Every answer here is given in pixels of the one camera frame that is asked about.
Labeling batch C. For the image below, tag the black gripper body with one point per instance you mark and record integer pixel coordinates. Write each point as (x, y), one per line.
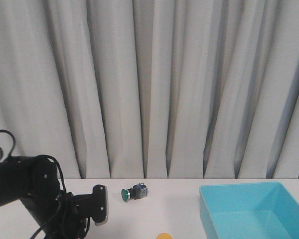
(71, 218)

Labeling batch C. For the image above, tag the yellow mushroom push button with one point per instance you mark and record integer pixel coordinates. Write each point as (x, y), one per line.
(164, 236)

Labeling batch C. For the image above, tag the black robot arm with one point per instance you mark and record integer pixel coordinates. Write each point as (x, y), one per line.
(38, 183)

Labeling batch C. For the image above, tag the light blue plastic box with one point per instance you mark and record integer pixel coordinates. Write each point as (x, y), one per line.
(265, 210)

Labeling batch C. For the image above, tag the green push button far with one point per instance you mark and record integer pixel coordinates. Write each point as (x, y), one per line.
(138, 191)

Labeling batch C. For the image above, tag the grey pleated curtain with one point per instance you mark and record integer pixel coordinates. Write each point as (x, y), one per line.
(153, 88)

